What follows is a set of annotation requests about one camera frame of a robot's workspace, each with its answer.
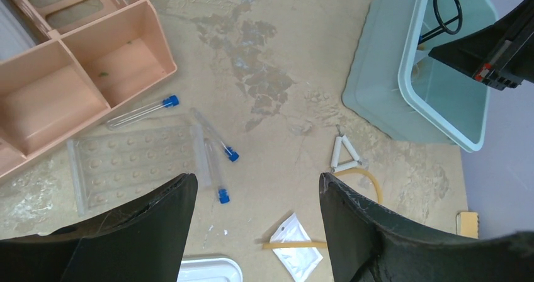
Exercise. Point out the mint green plastic bin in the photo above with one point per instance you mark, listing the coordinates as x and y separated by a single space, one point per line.
424 101

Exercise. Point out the yellow spiral notebook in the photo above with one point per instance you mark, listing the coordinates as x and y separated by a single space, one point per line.
467 224

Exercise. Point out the blue-capped test tube angled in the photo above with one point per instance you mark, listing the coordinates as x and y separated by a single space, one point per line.
229 152

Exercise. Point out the blue-capped test tube by organizer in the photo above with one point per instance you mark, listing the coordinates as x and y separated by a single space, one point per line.
141 112

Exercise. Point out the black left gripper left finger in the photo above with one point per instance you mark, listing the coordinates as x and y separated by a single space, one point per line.
142 240

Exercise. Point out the blue-capped test tube beside rack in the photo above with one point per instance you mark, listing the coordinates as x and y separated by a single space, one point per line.
215 172

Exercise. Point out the white clay pipe triangle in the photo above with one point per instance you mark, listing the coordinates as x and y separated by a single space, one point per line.
344 154

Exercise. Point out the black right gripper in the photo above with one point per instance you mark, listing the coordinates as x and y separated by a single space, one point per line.
499 55

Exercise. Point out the clear test tube rack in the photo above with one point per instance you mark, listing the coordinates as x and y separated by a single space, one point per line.
108 170

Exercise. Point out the peach plastic desk organizer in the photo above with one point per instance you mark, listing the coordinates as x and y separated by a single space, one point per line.
99 55

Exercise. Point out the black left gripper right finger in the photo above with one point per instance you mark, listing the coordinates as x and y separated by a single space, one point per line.
369 242

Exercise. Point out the white small plastic packet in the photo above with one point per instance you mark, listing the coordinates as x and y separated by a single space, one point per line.
299 261

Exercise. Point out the white plastic bin lid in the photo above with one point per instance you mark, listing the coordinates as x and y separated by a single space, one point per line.
210 269

